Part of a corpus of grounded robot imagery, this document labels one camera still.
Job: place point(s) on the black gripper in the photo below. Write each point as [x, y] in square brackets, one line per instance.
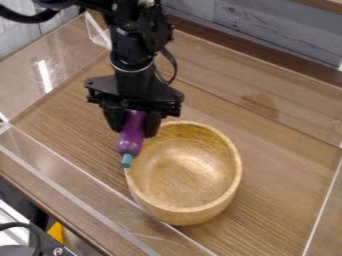
[135, 91]

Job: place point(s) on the purple toy eggplant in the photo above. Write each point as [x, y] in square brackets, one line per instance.
[131, 137]

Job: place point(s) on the brown wooden bowl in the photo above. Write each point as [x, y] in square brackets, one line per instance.
[186, 175]

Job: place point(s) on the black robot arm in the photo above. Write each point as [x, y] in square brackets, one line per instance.
[139, 30]

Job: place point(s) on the yellow black device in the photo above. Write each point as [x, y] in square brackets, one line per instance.
[48, 242]

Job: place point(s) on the clear acrylic corner bracket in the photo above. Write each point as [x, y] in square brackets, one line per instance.
[97, 35]

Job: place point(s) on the clear acrylic tray wall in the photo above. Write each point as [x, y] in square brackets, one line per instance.
[91, 208]

